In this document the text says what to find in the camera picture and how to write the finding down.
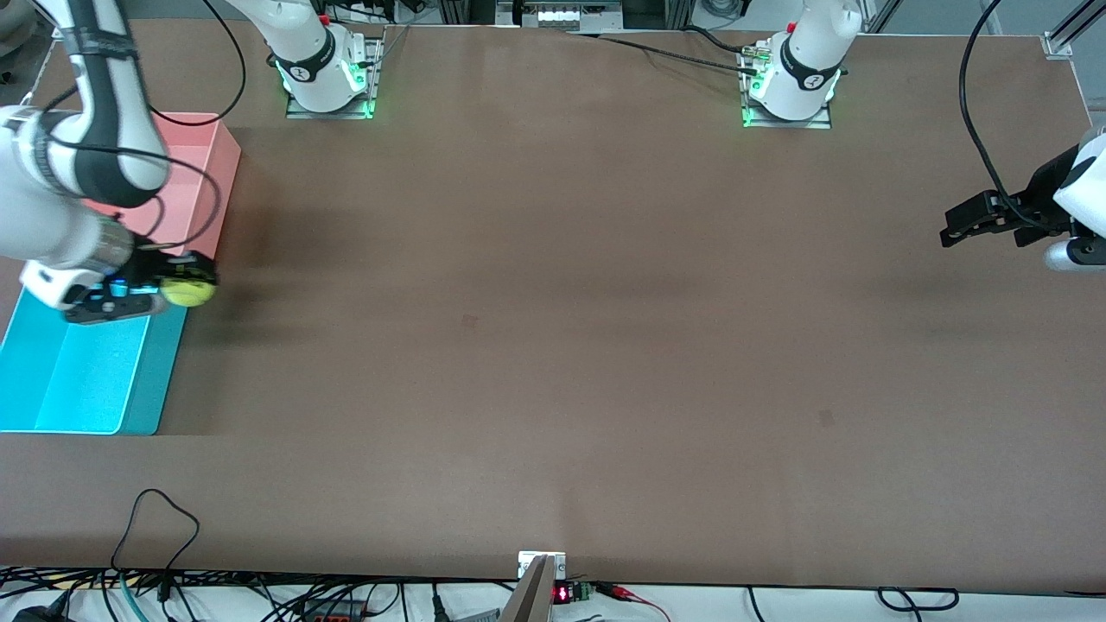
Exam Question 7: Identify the yellow tennis ball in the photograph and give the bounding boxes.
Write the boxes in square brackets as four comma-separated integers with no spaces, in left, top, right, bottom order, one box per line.
[160,274,218,310]

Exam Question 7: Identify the blue plastic bin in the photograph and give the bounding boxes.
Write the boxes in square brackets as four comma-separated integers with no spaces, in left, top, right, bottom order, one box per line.
[0,289,190,437]

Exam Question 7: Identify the pink plastic bin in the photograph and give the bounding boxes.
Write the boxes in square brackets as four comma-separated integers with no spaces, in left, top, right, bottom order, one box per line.
[79,111,243,259]

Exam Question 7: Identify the black power strip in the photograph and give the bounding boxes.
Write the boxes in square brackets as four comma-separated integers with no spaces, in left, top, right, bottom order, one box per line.
[292,603,371,622]

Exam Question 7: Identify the metal control box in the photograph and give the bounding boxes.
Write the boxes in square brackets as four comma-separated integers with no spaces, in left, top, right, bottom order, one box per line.
[496,0,625,32]

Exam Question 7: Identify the aluminium frame profile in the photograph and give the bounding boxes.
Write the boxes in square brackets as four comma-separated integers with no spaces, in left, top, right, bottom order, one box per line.
[1049,0,1106,46]

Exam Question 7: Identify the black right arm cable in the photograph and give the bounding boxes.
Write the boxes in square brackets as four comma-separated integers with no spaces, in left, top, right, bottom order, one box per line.
[26,0,249,257]

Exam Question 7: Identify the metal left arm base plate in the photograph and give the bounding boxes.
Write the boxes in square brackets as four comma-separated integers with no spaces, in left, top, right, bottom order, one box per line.
[740,43,835,131]

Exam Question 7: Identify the thin black looped cable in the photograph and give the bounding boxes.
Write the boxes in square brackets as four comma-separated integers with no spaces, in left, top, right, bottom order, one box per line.
[110,487,202,603]

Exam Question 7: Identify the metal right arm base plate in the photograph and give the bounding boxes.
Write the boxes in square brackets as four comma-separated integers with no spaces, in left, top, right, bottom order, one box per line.
[284,35,385,121]

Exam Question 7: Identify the teal cable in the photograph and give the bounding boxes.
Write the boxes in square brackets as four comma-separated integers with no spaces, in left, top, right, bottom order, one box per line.
[118,570,145,621]

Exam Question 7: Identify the short black base cable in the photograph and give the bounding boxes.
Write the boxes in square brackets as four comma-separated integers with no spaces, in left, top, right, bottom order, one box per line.
[683,24,761,58]

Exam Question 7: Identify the long black base cable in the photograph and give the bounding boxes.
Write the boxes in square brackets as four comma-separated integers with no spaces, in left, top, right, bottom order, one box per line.
[562,31,766,77]

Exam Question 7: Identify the black coiled cable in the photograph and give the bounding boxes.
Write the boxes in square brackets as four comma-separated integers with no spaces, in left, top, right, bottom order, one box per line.
[876,586,961,612]

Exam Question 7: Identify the silver mount bracket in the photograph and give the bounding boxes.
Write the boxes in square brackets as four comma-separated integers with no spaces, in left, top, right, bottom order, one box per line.
[518,550,568,581]

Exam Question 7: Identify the grey camera mount beam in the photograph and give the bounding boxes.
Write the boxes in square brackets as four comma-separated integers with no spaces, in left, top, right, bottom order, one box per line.
[499,555,556,622]

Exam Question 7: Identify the red clip wire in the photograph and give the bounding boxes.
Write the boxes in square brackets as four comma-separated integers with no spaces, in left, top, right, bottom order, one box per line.
[596,581,673,622]

